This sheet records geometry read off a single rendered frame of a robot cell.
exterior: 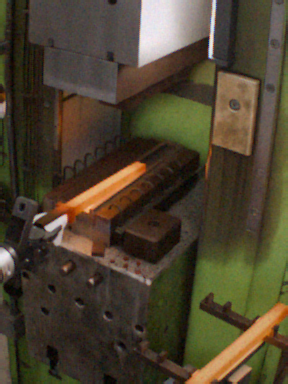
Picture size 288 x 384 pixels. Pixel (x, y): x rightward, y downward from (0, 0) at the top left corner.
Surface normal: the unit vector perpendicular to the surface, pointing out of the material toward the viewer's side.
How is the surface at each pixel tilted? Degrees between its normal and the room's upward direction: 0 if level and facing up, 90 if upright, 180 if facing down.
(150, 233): 0
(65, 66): 90
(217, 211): 90
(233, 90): 90
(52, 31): 90
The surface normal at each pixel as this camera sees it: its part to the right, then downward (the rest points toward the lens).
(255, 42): -0.53, 0.39
